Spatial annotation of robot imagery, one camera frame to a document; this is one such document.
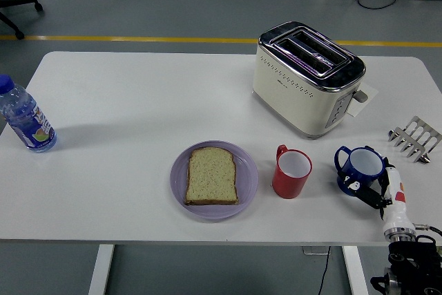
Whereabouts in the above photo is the purple plate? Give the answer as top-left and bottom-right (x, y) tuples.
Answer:
(169, 140), (259, 220)

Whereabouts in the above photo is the black office chair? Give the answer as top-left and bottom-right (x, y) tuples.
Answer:
(0, 0), (45, 41)

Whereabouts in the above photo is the red enamel cup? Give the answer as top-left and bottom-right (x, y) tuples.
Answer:
(271, 144), (314, 200)

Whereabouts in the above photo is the metal toast rack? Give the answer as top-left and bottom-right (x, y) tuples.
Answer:
(387, 115), (442, 164)

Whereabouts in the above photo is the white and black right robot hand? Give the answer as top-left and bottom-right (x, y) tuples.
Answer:
(335, 145), (417, 237)

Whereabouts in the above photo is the grey under-table box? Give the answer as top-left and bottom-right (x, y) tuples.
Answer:
(302, 245), (332, 255)

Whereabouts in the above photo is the cream and chrome toaster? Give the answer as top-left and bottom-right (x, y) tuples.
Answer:
(251, 21), (369, 140)

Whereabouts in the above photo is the black cable under table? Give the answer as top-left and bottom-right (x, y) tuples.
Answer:
(316, 246), (332, 295)

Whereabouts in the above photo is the slice of bread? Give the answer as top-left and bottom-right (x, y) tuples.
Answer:
(184, 147), (240, 206)

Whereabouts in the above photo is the blue enamel cup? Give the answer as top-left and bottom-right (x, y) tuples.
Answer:
(334, 145), (385, 196)

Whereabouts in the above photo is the white table leg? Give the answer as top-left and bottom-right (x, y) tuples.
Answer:
(88, 245), (115, 295)
(342, 245), (369, 295)

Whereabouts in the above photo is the blue-capped water bottle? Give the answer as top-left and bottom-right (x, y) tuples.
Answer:
(0, 74), (58, 153)

